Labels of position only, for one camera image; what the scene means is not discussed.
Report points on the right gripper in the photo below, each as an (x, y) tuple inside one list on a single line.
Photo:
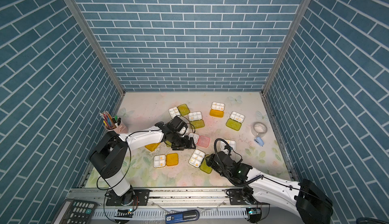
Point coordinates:
[(212, 162)]

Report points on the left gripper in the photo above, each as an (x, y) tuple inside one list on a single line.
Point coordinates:
[(185, 145)]

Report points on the pink pillbox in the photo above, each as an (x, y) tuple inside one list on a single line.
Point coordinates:
[(200, 141)]

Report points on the clear pillbox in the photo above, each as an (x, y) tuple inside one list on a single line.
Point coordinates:
[(229, 147)]

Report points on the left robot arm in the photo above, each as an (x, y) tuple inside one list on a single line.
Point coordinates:
[(109, 154)]

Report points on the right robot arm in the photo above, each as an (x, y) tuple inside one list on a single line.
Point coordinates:
[(304, 199)]

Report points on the front orange pillbox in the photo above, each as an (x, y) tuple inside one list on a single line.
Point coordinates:
[(165, 160)]

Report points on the orange pillbox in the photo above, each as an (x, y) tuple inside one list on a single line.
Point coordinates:
[(165, 160), (152, 147), (217, 110)]

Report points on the left orange pillbox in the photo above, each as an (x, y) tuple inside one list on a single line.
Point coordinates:
[(152, 147)]

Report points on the blue tape dispenser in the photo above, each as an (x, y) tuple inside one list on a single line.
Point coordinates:
[(259, 141)]

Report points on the clear tape roll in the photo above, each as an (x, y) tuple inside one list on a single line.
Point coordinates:
[(259, 129)]

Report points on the back orange pillbox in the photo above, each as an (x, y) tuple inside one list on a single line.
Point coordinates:
[(217, 110)]

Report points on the right circuit board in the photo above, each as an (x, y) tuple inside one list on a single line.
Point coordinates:
[(254, 215)]

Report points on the circuit board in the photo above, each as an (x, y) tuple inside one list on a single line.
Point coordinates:
[(254, 215), (124, 214)]

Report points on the pink pen cup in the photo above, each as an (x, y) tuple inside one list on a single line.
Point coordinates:
[(121, 129)]

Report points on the blue black usb device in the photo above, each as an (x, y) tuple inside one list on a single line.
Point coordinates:
[(182, 217)]

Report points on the coloured pens bundle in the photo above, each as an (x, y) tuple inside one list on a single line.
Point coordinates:
[(110, 122)]

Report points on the left circuit board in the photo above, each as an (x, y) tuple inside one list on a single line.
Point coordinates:
[(124, 214)]

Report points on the black calculator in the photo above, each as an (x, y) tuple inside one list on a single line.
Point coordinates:
[(74, 212)]

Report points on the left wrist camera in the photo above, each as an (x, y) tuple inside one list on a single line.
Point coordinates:
[(177, 125)]

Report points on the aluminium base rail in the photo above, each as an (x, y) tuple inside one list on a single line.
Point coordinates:
[(202, 197)]

